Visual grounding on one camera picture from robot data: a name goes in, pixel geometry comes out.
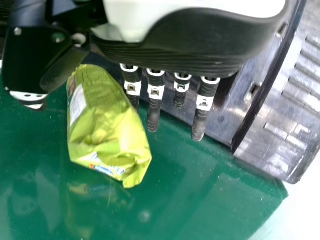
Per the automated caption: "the yellow-green biscuit packet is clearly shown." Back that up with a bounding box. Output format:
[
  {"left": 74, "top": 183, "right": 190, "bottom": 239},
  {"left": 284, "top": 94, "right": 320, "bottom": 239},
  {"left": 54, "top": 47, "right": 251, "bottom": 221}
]
[{"left": 66, "top": 63, "right": 153, "bottom": 190}]

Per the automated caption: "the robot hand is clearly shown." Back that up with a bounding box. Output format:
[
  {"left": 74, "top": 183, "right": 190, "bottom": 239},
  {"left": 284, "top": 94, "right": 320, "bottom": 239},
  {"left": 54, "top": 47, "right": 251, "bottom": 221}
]
[{"left": 0, "top": 0, "right": 308, "bottom": 142}]

